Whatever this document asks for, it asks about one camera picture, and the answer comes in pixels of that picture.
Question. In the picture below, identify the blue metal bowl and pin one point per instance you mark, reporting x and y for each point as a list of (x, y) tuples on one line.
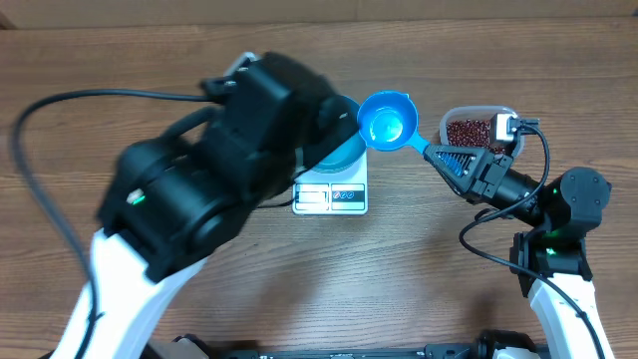
[(343, 157)]

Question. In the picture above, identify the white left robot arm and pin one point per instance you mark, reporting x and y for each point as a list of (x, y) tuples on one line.
[(178, 197)]

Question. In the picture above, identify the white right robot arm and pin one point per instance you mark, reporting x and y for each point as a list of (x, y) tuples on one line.
[(549, 260)]

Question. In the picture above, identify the red adzuki beans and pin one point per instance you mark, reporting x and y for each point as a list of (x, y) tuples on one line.
[(471, 133)]

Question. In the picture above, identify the white digital kitchen scale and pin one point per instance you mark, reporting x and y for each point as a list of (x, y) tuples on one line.
[(339, 193)]

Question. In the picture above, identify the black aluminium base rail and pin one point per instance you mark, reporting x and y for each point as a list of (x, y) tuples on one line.
[(489, 344)]

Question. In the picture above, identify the blue plastic scoop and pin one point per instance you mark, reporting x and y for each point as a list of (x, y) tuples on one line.
[(389, 121)]

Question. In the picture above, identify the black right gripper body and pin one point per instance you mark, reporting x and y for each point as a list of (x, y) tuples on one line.
[(491, 177)]

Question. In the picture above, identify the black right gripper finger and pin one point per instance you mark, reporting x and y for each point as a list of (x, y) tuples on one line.
[(461, 184), (456, 159)]

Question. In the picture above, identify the clear plastic bean container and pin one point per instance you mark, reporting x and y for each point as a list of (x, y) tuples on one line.
[(478, 113)]

